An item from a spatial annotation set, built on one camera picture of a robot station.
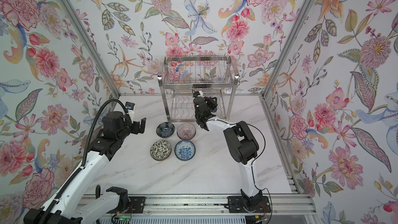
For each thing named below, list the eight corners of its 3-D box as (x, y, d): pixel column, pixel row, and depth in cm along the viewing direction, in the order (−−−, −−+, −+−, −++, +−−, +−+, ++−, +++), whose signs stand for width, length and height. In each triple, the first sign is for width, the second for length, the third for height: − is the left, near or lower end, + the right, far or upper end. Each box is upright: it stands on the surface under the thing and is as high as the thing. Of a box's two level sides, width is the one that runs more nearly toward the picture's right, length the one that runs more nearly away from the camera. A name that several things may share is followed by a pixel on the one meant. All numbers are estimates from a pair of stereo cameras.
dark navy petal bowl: (155, 138, 97) (154, 135, 95) (158, 125, 104) (157, 122, 101) (173, 138, 97) (173, 135, 95) (175, 125, 104) (174, 122, 101)
